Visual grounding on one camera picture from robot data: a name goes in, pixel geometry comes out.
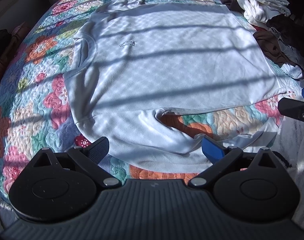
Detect white fleece sweatshirt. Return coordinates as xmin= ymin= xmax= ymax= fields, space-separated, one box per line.
xmin=63 ymin=0 xmax=287 ymax=173

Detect dark brown garment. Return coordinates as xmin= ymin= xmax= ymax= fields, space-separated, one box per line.
xmin=253 ymin=30 xmax=296 ymax=67

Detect floral quilted bedspread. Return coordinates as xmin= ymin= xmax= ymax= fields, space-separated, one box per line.
xmin=0 ymin=0 xmax=300 ymax=232

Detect white patterned garment pile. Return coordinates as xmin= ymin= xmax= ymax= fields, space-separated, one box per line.
xmin=237 ymin=0 xmax=291 ymax=28

